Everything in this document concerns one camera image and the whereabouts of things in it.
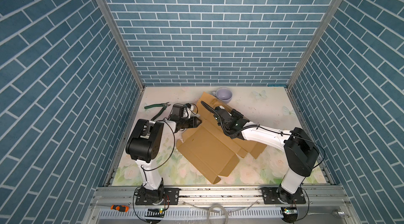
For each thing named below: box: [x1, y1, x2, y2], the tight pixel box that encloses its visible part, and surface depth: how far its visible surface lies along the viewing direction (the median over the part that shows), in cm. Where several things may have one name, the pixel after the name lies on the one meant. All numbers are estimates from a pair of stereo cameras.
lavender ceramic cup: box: [211, 87, 233, 104], surface depth 114 cm
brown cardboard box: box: [176, 91, 267, 185], surface depth 90 cm
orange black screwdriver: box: [110, 204, 130, 213], surface depth 71 cm
